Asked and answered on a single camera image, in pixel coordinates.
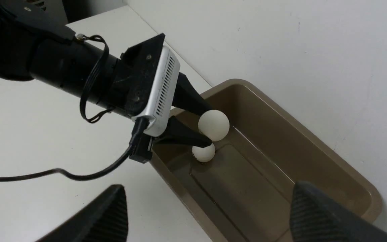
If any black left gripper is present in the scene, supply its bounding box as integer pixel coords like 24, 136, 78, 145
106, 33, 213, 148

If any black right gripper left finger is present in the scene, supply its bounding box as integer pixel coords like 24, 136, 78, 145
39, 184, 129, 242

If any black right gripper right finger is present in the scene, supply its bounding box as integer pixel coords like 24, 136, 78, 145
289, 181, 387, 242

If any white ball black logo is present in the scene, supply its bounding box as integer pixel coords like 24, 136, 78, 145
198, 109, 230, 142

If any white ping-pong ball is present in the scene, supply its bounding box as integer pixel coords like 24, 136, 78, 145
191, 144, 216, 163

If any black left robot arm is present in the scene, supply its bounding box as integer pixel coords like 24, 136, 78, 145
0, 0, 212, 147

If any tan plastic bin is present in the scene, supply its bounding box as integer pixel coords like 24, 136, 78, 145
152, 79, 382, 242

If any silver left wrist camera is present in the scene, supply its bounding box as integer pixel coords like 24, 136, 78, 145
131, 45, 181, 137

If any black left camera cable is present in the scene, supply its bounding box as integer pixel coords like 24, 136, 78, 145
0, 118, 154, 183

